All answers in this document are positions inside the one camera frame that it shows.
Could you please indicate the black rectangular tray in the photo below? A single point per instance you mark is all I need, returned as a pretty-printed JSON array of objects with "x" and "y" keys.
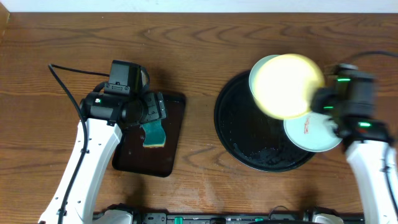
[{"x": 131, "y": 156}]

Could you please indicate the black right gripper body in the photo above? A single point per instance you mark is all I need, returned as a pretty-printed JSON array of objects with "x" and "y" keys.
[{"x": 328, "y": 103}]

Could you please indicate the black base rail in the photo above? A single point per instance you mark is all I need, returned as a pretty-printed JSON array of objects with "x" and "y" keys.
[{"x": 279, "y": 214}]

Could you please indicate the light green plate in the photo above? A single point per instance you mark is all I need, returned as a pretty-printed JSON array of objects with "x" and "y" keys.
[
  {"x": 255, "y": 69},
  {"x": 312, "y": 132}
]

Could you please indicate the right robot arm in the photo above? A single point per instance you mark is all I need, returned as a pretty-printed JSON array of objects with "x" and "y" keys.
[{"x": 368, "y": 145}]

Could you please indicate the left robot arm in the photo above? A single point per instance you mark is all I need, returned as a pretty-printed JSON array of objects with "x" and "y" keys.
[{"x": 99, "y": 134}]

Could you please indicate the green yellow sponge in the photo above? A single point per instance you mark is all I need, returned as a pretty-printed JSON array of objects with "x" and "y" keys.
[{"x": 155, "y": 134}]

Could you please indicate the yellow plate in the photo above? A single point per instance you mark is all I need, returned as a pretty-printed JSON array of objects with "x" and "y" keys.
[{"x": 285, "y": 85}]

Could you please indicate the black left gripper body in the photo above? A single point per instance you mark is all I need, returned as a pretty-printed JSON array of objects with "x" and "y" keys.
[{"x": 157, "y": 107}]

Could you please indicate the black round tray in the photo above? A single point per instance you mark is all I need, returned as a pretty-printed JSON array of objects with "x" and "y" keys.
[{"x": 250, "y": 136}]

